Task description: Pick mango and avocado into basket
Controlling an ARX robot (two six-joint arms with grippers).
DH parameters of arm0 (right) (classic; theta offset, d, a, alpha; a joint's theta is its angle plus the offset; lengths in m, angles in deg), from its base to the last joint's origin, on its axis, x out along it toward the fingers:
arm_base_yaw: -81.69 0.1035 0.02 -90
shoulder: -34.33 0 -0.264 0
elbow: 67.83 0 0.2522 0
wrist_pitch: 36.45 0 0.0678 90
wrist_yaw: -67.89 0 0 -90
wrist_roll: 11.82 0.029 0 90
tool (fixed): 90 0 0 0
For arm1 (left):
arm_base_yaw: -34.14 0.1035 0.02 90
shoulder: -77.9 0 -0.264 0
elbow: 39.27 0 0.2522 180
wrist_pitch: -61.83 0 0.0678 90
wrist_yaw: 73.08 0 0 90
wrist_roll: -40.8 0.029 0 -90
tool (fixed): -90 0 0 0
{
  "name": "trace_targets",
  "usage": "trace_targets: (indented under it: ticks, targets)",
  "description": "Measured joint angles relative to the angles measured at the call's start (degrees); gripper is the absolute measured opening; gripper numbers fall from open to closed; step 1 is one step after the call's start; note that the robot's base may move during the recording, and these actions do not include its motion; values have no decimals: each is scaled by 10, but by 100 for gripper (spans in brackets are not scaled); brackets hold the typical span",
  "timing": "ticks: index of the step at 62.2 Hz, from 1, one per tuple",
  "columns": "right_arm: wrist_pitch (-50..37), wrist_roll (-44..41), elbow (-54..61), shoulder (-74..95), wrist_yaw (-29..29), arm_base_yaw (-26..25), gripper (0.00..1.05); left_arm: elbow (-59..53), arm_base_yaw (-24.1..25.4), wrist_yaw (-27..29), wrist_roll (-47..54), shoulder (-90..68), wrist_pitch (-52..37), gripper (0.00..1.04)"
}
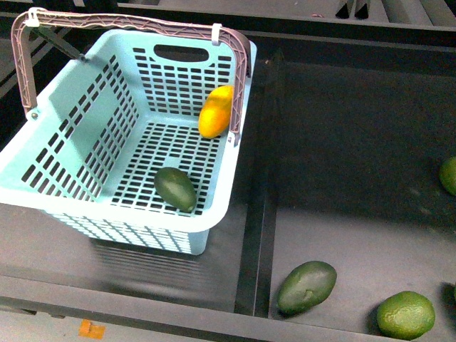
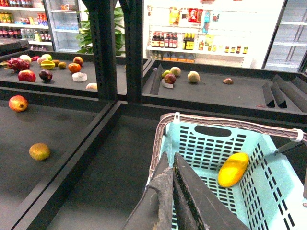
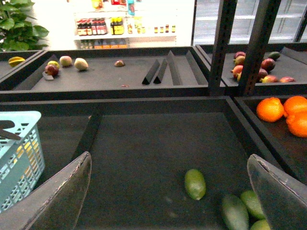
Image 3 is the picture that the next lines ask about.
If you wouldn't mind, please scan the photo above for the green potted plant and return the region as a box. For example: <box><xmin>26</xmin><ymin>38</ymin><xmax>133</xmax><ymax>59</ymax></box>
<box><xmin>0</xmin><ymin>0</ymin><xmax>49</xmax><ymax>52</ymax></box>

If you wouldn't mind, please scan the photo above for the green avocado far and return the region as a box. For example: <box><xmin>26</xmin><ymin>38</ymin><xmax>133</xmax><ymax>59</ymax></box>
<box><xmin>268</xmin><ymin>51</ymin><xmax>281</xmax><ymax>61</ymax></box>

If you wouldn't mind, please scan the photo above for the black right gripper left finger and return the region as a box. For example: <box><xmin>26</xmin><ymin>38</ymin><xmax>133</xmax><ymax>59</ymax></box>
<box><xmin>0</xmin><ymin>151</ymin><xmax>92</xmax><ymax>230</ymax></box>

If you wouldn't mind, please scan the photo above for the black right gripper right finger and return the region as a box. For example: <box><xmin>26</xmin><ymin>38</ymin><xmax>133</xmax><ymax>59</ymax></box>
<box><xmin>247</xmin><ymin>154</ymin><xmax>307</xmax><ymax>230</ymax></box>

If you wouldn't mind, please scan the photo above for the white grocery shelf with bottles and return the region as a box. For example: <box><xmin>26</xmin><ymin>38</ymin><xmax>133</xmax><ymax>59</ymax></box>
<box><xmin>70</xmin><ymin>0</ymin><xmax>177</xmax><ymax>49</ymax></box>

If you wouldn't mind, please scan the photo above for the green avocado centre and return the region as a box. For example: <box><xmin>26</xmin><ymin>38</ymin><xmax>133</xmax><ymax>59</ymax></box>
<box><xmin>184</xmin><ymin>169</ymin><xmax>206</xmax><ymax>200</ymax></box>

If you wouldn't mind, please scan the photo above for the light blue plastic basket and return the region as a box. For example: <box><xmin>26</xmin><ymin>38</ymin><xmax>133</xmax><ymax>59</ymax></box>
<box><xmin>0</xmin><ymin>111</ymin><xmax>45</xmax><ymax>212</ymax></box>

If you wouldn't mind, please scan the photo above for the yellow star fruit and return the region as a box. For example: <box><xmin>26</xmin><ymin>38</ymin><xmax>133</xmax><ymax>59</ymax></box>
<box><xmin>8</xmin><ymin>57</ymin><xmax>25</xmax><ymax>68</ymax></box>

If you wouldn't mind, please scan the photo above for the green avocado by finger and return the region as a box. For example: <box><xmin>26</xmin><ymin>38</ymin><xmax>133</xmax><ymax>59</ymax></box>
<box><xmin>240</xmin><ymin>190</ymin><xmax>265</xmax><ymax>220</ymax></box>

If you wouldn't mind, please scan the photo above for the orange back right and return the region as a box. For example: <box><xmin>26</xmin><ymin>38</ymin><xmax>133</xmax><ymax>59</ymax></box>
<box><xmin>256</xmin><ymin>97</ymin><xmax>284</xmax><ymax>123</ymax></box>

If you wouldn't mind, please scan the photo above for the black metal shelf post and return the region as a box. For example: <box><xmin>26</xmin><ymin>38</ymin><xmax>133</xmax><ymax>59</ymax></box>
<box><xmin>237</xmin><ymin>0</ymin><xmax>281</xmax><ymax>96</ymax></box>

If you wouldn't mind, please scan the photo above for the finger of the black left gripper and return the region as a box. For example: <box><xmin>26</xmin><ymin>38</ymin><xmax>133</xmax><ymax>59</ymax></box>
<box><xmin>0</xmin><ymin>120</ymin><xmax>21</xmax><ymax>140</ymax></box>

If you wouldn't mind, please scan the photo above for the yellow mango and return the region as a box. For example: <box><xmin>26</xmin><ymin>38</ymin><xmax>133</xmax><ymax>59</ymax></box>
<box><xmin>16</xmin><ymin>140</ymin><xmax>41</xmax><ymax>178</ymax></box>

